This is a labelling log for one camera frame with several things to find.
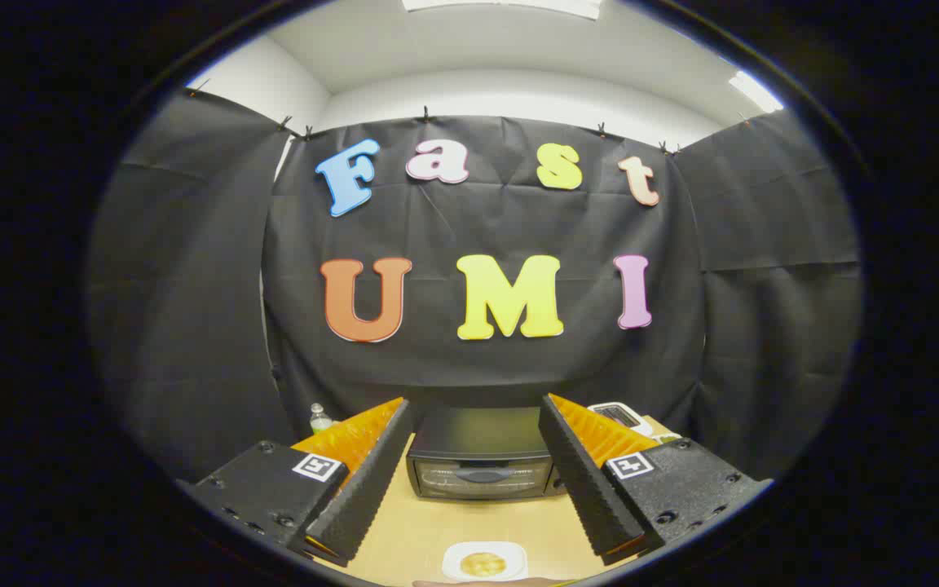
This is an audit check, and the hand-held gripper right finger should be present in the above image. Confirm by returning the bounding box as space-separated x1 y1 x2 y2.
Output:
538 393 774 567

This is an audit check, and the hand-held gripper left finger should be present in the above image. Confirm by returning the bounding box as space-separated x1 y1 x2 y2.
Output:
192 397 415 569

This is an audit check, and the black toaster oven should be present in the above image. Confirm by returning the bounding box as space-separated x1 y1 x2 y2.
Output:
406 406 568 501

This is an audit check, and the round golden bread bun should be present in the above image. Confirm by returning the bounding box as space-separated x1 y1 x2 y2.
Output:
460 552 508 578

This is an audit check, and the white pop-up toaster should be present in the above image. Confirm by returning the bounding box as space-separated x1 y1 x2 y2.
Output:
588 400 655 438

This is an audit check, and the white square plate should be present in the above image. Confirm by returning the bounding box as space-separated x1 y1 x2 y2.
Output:
442 541 529 583

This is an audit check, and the small ceiling light panel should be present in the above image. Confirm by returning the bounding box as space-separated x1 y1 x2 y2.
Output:
728 70 785 113

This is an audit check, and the long ceiling light panel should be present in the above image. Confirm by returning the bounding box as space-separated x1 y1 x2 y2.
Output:
402 0 603 20

